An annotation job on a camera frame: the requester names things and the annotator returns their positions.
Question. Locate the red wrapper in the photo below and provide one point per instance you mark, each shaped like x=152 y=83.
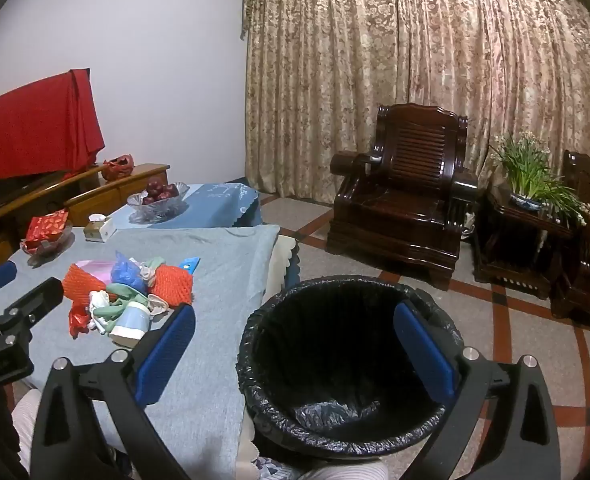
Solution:
x=77 y=320

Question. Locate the orange foam net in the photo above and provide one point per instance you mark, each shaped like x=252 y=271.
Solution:
x=172 y=285
x=82 y=282

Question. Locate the beige patterned curtain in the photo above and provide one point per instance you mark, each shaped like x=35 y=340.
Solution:
x=350 y=60

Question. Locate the dark wooden side table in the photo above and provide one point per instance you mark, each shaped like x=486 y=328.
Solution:
x=515 y=240

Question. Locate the cream scalloped cloth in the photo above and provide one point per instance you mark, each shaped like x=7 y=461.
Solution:
x=282 y=260

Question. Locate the red patterned packet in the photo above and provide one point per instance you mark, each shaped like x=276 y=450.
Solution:
x=47 y=227

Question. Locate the black television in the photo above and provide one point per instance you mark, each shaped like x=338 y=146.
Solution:
x=10 y=192

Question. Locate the blue tube with white cap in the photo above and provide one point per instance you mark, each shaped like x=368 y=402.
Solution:
x=191 y=264

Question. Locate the red apple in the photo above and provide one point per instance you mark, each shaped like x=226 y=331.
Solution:
x=148 y=199
x=154 y=187
x=171 y=191

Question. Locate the white tissue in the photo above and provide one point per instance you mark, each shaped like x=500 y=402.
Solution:
x=97 y=301

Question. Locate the black lined trash bin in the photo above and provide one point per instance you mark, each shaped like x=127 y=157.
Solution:
x=335 y=340

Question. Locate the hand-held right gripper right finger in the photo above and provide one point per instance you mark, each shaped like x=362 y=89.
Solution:
x=425 y=350

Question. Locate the red net bag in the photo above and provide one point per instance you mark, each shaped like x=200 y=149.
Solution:
x=117 y=167

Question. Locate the floral cloth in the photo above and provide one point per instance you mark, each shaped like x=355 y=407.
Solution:
x=275 y=470

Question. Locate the blue plastic bag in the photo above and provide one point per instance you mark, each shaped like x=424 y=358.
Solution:
x=125 y=272

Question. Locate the white tissue box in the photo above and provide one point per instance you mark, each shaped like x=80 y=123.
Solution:
x=102 y=230

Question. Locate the potted narcissus plant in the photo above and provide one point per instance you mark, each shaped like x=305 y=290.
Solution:
x=530 y=175

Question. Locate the glass dish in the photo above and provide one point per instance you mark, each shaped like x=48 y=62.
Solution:
x=59 y=248

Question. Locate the red cloth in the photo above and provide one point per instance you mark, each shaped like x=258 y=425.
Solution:
x=35 y=125

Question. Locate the pink face mask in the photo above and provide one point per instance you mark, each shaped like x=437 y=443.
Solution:
x=95 y=270

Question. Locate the brown wooden cabinet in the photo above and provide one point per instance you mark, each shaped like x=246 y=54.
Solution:
x=100 y=200

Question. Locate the glass fruit bowl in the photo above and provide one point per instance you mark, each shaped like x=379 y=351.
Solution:
x=157 y=211

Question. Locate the blue tablecloth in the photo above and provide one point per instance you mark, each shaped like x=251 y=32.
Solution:
x=215 y=200

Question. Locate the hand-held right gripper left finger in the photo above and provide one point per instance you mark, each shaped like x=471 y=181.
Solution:
x=167 y=350

